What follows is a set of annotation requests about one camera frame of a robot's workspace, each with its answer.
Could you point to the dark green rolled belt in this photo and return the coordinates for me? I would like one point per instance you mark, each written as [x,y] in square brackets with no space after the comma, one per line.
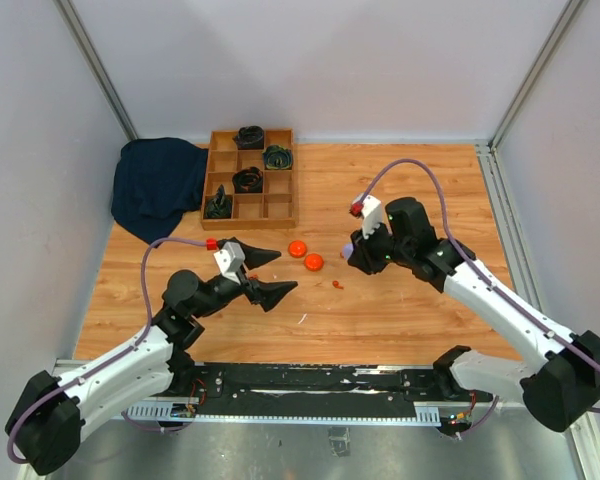
[277,157]

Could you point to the orange charging case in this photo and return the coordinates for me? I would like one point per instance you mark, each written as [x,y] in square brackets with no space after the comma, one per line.
[314,262]
[297,249]

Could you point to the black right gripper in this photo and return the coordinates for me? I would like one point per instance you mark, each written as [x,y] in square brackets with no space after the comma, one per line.
[362,256]

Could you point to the black rolled belt top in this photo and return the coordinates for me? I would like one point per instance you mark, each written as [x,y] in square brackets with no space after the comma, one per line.
[250,138]

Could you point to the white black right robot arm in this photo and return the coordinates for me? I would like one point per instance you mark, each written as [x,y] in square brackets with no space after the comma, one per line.
[558,376]

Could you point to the dark blue cloth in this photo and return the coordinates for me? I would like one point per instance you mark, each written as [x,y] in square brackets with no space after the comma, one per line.
[156,182]

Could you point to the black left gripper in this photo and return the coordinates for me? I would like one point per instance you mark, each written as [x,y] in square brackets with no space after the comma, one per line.
[266,293]

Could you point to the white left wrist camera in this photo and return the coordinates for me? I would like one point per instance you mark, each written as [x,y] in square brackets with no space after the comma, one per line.
[229,258]

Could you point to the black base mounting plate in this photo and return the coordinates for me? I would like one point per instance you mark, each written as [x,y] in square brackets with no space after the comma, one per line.
[303,393]

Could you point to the black rolled belt middle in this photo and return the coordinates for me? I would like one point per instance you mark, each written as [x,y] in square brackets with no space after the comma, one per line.
[248,181]

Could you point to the black rolled belt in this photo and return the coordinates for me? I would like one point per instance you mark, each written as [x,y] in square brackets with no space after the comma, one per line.
[250,138]
[248,181]

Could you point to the wooden compartment tray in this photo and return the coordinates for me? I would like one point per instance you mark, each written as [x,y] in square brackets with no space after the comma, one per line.
[276,207]

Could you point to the dark rolled belt lower left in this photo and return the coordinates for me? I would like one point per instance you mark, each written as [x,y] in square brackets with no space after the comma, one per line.
[219,206]

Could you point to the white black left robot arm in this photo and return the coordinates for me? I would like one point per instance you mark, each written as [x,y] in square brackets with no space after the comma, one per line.
[55,414]

